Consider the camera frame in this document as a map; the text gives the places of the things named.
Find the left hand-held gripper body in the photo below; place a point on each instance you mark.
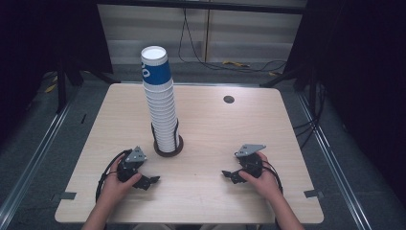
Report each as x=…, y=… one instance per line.
x=131, y=161

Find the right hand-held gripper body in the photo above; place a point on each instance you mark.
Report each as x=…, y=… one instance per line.
x=250, y=161

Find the stack of white paper cups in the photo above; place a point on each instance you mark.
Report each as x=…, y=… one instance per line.
x=163, y=121

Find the blue white paper cup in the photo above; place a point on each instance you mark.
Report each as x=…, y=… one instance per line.
x=155, y=68

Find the person's right hand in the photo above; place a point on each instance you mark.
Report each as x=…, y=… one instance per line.
x=263, y=183

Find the person's left hand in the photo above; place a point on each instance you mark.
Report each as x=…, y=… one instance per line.
x=115, y=188

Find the small black floor strip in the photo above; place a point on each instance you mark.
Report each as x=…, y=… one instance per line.
x=83, y=119

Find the dark round table grommet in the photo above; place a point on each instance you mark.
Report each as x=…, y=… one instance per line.
x=229, y=99

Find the grey tape strip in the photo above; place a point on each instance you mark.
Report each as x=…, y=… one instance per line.
x=313, y=193
x=67, y=195

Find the black metal stand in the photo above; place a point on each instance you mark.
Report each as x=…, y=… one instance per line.
x=287, y=76
x=61, y=89

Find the yellow floor tape piece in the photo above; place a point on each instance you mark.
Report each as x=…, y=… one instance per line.
x=235, y=64
x=50, y=88

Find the black curtain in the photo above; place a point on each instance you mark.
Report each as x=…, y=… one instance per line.
x=38, y=48
x=360, y=80

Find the black overhead bar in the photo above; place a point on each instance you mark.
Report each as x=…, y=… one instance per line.
x=204, y=5

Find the metal floor rail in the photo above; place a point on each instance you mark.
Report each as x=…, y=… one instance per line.
x=30, y=166
x=335, y=166

